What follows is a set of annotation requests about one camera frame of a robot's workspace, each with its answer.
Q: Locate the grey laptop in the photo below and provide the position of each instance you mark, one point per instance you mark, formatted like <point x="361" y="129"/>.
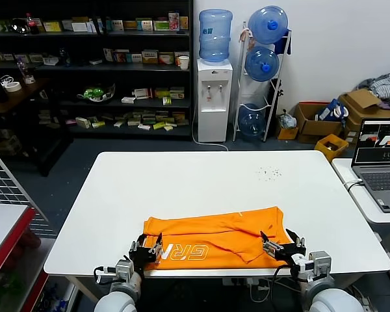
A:
<point x="380" y="175"/>

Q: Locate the white water dispenser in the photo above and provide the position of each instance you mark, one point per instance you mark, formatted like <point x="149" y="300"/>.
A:
<point x="213" y="107"/>

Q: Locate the yellow plastic crate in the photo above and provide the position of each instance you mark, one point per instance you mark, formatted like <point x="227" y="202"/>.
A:
<point x="331" y="146"/>

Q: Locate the pile of grey clothes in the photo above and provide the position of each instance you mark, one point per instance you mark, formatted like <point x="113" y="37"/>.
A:
<point x="386" y="86"/>

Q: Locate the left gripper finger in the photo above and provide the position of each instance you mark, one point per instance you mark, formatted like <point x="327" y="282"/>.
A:
<point x="157" y="245"/>
<point x="138" y="243"/>

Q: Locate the blue shopping bag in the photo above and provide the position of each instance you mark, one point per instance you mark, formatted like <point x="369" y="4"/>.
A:
<point x="331" y="110"/>

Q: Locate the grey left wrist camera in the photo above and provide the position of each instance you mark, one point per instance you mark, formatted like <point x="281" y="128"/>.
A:
<point x="124" y="268"/>

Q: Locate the white metal jug rack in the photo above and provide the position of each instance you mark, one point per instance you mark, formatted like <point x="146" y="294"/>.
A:
<point x="276" y="94"/>

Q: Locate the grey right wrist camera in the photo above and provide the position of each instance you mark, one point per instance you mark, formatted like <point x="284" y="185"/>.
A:
<point x="320" y="263"/>

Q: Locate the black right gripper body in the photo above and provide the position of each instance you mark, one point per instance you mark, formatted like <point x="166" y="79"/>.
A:
<point x="291" y="253"/>

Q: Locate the small yellow box with bag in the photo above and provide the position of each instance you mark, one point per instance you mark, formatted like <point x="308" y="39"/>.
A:
<point x="287" y="130"/>

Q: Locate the open brown cardboard box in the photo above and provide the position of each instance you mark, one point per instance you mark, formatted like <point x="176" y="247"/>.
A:
<point x="315" y="128"/>

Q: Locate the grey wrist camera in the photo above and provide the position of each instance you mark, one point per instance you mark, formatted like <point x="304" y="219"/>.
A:
<point x="320" y="263"/>
<point x="124" y="268"/>

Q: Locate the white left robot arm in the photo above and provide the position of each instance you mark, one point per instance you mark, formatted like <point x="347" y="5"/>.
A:
<point x="118" y="299"/>

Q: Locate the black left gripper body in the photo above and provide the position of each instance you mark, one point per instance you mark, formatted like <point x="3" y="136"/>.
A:
<point x="143" y="255"/>

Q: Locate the brown wooden table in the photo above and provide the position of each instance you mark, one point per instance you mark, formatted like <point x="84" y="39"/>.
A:
<point x="16" y="97"/>

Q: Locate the pink printed box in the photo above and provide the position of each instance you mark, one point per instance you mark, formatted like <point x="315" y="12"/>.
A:
<point x="174" y="21"/>

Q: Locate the orange t-shirt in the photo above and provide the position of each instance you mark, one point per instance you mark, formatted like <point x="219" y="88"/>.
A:
<point x="214" y="234"/>

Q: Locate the white paper cup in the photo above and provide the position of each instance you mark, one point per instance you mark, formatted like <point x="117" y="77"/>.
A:
<point x="183" y="62"/>

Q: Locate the black shelving unit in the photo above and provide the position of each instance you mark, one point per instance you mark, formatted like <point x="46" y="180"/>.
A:
<point x="84" y="68"/>

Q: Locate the large brown cardboard box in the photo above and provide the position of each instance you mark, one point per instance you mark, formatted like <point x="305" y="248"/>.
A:
<point x="364" y="104"/>

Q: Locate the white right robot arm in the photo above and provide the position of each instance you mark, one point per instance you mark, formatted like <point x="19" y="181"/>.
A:
<point x="331" y="299"/>

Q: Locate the upright blue water jug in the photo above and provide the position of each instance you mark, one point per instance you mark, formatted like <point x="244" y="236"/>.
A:
<point x="215" y="35"/>

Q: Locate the white tape roll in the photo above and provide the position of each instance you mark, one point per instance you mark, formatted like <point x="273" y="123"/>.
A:
<point x="13" y="86"/>

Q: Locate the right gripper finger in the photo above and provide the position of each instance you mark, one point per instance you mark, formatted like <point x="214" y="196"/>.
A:
<point x="297" y="241"/>
<point x="270" y="247"/>

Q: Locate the red and white shelf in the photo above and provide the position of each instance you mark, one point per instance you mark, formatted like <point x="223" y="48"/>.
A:
<point x="6" y="247"/>

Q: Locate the cola bottle red cap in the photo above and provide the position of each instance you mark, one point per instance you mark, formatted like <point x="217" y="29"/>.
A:
<point x="32" y="24"/>

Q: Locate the white side table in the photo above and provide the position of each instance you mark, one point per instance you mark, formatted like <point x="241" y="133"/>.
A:
<point x="360" y="208"/>

